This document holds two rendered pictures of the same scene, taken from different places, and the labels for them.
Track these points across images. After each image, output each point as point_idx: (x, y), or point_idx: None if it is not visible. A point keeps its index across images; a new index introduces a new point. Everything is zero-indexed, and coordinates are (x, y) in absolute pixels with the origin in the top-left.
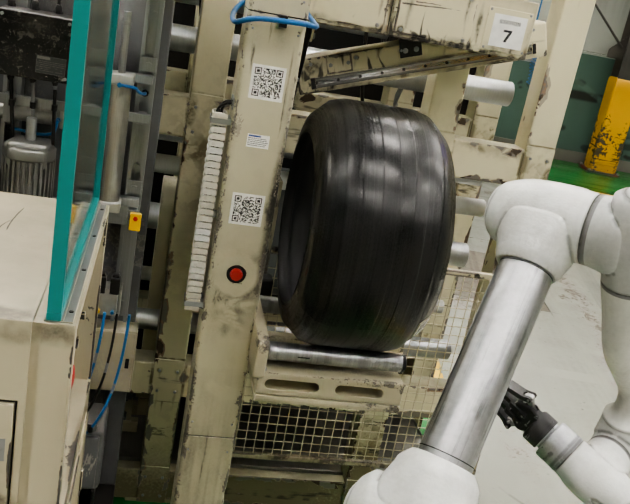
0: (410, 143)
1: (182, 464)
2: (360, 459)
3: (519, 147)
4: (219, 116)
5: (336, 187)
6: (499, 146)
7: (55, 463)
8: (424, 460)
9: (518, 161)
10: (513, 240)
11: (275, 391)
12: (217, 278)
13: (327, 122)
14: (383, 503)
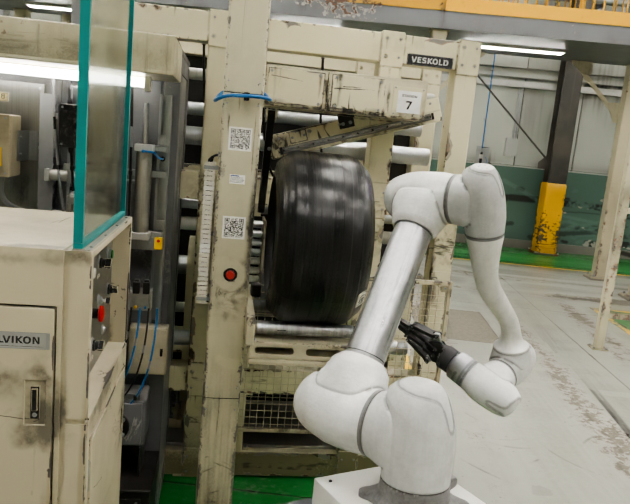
0: (340, 170)
1: (202, 421)
2: None
3: None
4: (209, 164)
5: (289, 200)
6: None
7: (84, 351)
8: (346, 355)
9: None
10: (400, 209)
11: (262, 355)
12: (217, 278)
13: (283, 163)
14: (319, 386)
